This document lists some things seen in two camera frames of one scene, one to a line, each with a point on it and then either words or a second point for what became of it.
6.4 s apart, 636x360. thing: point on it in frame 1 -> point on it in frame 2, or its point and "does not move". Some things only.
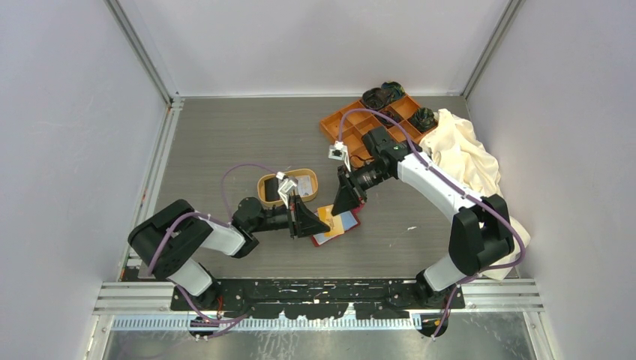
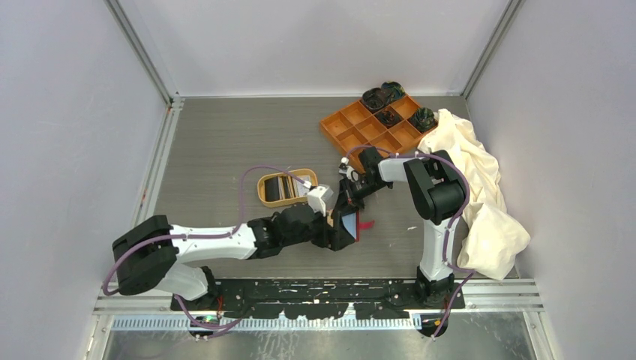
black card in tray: [271, 189] does not move
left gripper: [301, 220] -> [339, 238]
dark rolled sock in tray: [390, 113] does not move
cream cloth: [454, 148] does not move
